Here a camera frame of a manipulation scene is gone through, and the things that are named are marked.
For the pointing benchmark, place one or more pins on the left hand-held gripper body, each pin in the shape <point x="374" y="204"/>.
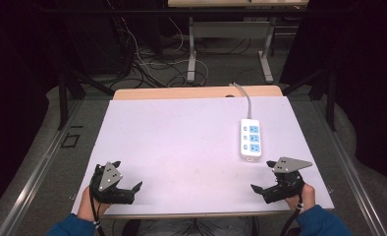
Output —
<point x="107" y="178"/>

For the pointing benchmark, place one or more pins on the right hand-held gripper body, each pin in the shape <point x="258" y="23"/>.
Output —
<point x="288" y="182"/>

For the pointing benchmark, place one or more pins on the person's right hand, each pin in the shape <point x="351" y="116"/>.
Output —
<point x="304" y="198"/>

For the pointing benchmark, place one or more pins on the person's left hand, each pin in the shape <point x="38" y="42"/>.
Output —
<point x="85" y="206"/>

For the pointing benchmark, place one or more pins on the white power strip blue sockets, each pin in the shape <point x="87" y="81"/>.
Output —
<point x="250" y="144"/>

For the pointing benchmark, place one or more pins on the square floor socket cover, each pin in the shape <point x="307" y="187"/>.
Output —
<point x="70" y="141"/>

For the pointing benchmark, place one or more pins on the white table mat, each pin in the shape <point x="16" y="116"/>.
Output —
<point x="181" y="147"/>

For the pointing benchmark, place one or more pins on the person's grey trousers lap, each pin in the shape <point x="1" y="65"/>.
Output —
<point x="188" y="226"/>

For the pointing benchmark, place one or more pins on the black metal stand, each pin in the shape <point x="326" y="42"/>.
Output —
<point x="329" y="95"/>
<point x="68" y="95"/>

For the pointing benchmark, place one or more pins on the desk with white legs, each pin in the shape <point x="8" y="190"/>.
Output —
<point x="234" y="29"/>

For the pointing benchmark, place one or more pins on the black horizontal bar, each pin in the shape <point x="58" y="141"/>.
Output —
<point x="181" y="10"/>

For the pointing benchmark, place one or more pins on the metal floor rail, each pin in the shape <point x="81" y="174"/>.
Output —
<point x="34" y="177"/>
<point x="355" y="177"/>

